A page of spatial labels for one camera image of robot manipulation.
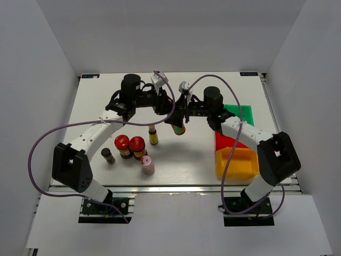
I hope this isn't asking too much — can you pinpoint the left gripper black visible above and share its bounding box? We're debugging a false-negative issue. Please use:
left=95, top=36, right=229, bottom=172
left=133, top=84, right=178, bottom=116

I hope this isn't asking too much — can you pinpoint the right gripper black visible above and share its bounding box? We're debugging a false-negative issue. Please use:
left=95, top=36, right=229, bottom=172
left=164, top=94, right=211, bottom=128

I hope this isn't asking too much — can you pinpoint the yellow cap sauce bottle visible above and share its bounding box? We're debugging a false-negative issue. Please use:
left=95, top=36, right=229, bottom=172
left=166, top=97, right=186, bottom=136

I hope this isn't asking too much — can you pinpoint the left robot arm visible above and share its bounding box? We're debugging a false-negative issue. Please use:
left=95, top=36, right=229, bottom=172
left=52, top=71, right=175, bottom=213

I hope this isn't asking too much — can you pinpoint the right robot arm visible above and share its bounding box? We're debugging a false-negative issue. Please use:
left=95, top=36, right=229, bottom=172
left=166, top=84, right=301, bottom=214

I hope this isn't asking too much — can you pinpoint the small yellow label bottle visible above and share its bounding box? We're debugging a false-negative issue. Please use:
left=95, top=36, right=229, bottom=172
left=148, top=125, right=159, bottom=145

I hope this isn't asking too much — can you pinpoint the red lid jar front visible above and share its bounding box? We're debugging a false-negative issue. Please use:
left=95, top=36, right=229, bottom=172
left=129, top=136, right=148, bottom=161

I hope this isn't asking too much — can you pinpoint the red lid jar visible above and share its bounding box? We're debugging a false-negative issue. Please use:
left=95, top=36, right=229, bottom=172
left=114, top=134, right=133, bottom=159
left=129, top=136, right=148, bottom=161

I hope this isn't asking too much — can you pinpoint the red plastic bin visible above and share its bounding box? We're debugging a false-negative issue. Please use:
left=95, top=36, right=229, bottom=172
left=215, top=132, right=236, bottom=151

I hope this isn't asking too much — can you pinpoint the red lid jar rear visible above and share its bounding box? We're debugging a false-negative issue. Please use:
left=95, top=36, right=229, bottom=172
left=114, top=134, right=133, bottom=159

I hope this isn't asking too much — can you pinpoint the pink cap spice shaker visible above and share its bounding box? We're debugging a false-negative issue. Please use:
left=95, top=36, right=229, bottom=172
left=140, top=155, right=155, bottom=175

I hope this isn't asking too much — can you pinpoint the green plastic bin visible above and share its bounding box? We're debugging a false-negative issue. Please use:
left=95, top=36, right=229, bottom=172
left=224, top=105, right=254, bottom=126

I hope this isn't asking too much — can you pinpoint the right blue table label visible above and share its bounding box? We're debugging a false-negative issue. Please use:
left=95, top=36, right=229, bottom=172
left=239, top=71, right=259, bottom=76

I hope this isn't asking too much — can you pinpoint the blue table label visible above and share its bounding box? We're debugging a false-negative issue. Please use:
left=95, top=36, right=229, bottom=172
left=81, top=74, right=100, bottom=79
left=239, top=71, right=259, bottom=76

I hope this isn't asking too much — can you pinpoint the black cap spice jar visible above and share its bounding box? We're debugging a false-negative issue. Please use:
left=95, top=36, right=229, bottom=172
left=101, top=148, right=116, bottom=165

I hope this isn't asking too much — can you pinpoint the yellow plastic bin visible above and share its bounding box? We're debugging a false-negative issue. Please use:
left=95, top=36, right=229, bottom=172
left=215, top=147, right=260, bottom=180

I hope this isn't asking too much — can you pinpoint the left blue table label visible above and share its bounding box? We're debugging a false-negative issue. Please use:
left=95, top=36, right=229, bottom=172
left=81, top=74, right=100, bottom=79

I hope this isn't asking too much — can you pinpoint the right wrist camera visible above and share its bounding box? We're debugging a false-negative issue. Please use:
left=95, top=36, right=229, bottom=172
left=178, top=81, right=192, bottom=105

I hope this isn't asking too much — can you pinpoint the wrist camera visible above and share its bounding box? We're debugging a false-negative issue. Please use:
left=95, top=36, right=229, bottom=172
left=178, top=81, right=192, bottom=105
left=151, top=71, right=168, bottom=94

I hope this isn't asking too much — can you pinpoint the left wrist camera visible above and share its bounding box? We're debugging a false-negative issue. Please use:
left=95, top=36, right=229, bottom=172
left=151, top=71, right=168, bottom=94

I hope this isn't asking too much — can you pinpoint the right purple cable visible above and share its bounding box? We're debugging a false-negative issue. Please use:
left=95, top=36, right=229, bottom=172
left=188, top=74, right=286, bottom=220

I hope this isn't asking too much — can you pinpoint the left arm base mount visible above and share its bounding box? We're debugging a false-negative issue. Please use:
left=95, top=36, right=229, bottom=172
left=78, top=195, right=135, bottom=224

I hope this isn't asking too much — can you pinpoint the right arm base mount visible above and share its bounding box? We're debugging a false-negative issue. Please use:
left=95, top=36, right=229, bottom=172
left=218, top=197, right=274, bottom=227

